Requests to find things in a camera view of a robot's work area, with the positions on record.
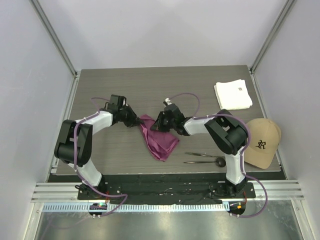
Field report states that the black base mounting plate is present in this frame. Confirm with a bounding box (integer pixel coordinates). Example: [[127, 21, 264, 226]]
[[48, 171, 286, 205]]

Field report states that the aluminium frame post right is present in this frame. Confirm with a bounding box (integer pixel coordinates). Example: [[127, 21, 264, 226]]
[[249, 0, 297, 74]]

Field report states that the aluminium frame post left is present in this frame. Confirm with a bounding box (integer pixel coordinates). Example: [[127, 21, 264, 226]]
[[29, 0, 77, 78]]

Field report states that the dark metal spoon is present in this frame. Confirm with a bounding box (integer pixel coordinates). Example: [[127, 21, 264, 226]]
[[184, 157, 227, 168]]

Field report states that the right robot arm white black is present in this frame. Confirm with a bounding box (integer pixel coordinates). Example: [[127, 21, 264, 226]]
[[150, 103, 250, 198]]

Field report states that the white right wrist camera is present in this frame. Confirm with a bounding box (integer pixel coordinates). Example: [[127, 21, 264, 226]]
[[163, 98, 172, 106]]

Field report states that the aluminium front rail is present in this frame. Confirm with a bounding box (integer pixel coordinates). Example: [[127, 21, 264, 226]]
[[32, 180, 304, 202]]

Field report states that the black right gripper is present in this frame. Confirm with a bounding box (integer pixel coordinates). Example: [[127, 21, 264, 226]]
[[151, 111, 176, 133]]

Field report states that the dark metal fork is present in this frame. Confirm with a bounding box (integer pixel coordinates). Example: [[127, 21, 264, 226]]
[[184, 152, 225, 159]]

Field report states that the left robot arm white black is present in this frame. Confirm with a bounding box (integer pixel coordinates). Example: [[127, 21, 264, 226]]
[[54, 104, 144, 200]]

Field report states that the slotted cable duct strip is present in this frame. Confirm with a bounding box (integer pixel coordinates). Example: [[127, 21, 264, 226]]
[[42, 201, 230, 213]]

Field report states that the aluminium frame post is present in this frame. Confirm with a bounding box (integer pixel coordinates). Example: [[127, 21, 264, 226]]
[[249, 0, 297, 74], [29, 0, 77, 78]]

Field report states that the white folded towel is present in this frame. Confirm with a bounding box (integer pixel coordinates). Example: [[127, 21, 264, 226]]
[[214, 79, 253, 111]]

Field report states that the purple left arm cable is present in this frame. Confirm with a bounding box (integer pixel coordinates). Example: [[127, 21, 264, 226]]
[[73, 96, 129, 220]]

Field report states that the tan baseball cap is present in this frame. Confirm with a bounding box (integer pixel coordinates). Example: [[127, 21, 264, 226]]
[[244, 118, 282, 169]]

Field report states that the magenta cloth napkin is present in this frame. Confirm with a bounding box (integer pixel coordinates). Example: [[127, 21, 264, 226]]
[[140, 114, 180, 162]]

